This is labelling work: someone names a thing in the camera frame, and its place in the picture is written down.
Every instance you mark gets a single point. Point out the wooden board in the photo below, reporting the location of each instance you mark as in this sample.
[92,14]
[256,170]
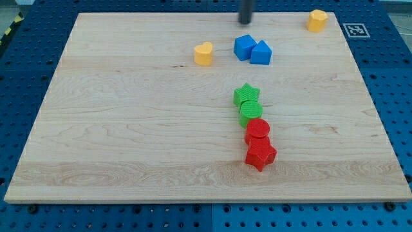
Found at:
[130,118]

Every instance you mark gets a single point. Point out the red star block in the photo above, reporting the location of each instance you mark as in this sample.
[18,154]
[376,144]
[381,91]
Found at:
[260,153]

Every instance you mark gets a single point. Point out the black bolt left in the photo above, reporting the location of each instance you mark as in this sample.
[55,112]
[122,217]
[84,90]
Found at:
[32,209]

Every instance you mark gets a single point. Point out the red cylinder block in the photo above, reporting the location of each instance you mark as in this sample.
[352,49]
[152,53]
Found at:
[256,129]

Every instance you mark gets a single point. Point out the yellow heart block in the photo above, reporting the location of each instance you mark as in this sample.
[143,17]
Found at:
[203,54]

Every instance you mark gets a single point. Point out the blue cube block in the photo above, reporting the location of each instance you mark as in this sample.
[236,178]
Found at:
[243,47]

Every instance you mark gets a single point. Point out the yellow hexagon block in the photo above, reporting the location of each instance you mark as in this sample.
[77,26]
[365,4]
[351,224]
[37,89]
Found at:
[317,20]

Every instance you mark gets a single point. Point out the green star block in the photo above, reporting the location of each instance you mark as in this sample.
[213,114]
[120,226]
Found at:
[245,93]

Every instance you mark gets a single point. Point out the black bolt right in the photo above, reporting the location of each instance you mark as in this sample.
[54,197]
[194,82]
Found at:
[389,206]

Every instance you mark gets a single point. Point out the blue triangle block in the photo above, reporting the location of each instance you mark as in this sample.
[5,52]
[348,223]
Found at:
[261,54]

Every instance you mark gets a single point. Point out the black bolt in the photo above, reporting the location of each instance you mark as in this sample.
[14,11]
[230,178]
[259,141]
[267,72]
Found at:
[32,209]
[389,206]

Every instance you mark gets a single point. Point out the green cylinder block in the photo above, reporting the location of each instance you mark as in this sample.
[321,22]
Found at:
[249,110]

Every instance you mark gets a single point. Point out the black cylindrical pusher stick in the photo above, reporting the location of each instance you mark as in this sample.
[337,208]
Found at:
[245,11]

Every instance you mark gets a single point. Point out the white fiducial marker tag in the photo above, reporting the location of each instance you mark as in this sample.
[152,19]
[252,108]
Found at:
[356,30]

